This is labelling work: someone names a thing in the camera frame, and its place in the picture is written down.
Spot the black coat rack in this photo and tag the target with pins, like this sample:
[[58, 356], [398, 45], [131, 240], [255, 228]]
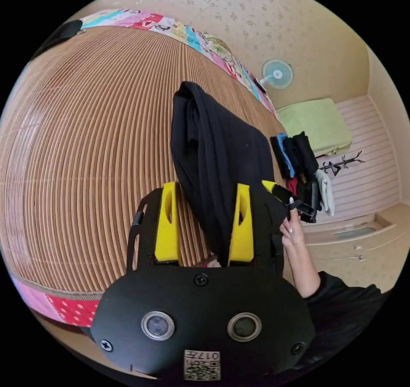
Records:
[[341, 163]]

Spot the green folded blanket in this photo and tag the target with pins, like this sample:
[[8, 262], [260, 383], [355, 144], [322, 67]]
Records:
[[315, 121]]

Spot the white and blue fan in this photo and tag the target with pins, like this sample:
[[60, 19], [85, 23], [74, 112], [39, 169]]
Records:
[[278, 73]]

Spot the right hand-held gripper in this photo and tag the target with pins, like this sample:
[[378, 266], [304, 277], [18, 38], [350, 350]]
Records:
[[310, 204]]

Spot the person's right forearm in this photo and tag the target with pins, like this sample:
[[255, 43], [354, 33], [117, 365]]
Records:
[[302, 268]]

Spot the black long pants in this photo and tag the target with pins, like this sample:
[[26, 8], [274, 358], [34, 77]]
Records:
[[217, 156]]

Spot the person's right hand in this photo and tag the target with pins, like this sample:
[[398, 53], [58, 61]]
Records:
[[293, 231]]

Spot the pile of clothes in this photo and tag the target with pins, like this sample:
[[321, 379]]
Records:
[[299, 156]]

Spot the bed with woven mat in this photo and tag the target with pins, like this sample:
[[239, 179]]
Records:
[[80, 137]]

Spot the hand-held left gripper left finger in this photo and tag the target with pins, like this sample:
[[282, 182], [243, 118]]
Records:
[[167, 226]]

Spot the black fabric item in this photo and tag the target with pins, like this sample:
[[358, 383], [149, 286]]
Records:
[[61, 34]]

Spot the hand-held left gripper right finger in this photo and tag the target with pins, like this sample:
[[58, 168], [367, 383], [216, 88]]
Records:
[[242, 239]]

